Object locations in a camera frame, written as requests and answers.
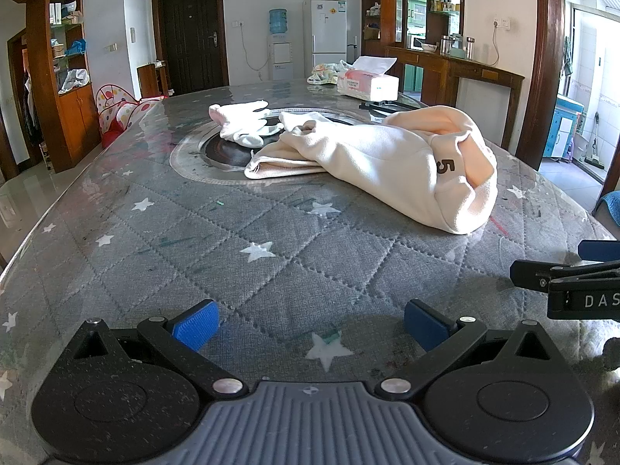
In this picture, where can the small wooden cabinet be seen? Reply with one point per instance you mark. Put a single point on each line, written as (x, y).
(147, 80)

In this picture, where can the white bowl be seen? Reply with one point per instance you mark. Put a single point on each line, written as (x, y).
(429, 47)

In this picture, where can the white glove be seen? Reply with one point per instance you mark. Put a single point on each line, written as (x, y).
(237, 112)

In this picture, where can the hanging dark clothes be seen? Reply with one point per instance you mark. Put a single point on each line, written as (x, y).
(31, 111)

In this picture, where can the dark brown entrance door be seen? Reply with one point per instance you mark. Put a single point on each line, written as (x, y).
(189, 34)

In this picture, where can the blue water bottle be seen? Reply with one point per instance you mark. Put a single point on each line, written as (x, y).
(278, 22)

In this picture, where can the wooden shelf cabinet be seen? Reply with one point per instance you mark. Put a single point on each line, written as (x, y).
(72, 121)

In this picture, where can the glass jar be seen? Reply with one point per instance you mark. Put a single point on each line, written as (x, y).
(471, 48)
(445, 45)
(456, 46)

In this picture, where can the tissue pack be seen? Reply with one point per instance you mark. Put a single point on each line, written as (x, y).
(363, 85)

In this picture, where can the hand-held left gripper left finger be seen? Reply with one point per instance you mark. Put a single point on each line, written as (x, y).
(196, 325)

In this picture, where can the wooden doorway frame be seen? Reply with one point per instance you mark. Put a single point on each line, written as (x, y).
(542, 82)

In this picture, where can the round black inset cooktop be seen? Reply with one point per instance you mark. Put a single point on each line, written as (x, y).
(223, 154)

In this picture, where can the mop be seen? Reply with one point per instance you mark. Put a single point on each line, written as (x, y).
(595, 160)

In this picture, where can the polka dot play tent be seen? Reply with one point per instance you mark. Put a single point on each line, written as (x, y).
(114, 111)

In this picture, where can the hanging green towel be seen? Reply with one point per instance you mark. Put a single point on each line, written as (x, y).
(566, 58)

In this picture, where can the wooden sideboard table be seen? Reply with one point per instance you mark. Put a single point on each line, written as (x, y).
(484, 75)

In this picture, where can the small crumpled white cloth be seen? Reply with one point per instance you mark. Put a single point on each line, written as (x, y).
(247, 138)

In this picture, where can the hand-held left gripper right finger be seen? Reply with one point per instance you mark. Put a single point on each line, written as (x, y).
(425, 327)

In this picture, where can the grey star quilted table cover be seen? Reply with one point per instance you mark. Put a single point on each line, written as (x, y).
(193, 232)

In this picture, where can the white refrigerator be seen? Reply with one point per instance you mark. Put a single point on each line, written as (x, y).
(324, 34)

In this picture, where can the cream sweatshirt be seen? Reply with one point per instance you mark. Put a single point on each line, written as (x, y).
(378, 164)

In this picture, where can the blue storage cabinet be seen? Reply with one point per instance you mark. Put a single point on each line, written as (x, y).
(557, 126)

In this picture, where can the patterned small cloth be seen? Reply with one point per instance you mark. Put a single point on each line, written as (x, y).
(322, 73)

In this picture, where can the white water dispenser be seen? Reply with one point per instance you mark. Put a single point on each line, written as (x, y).
(281, 58)

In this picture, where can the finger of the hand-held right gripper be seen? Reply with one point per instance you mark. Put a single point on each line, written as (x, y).
(533, 272)
(600, 251)

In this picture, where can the blue chair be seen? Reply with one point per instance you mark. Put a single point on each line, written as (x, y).
(608, 208)

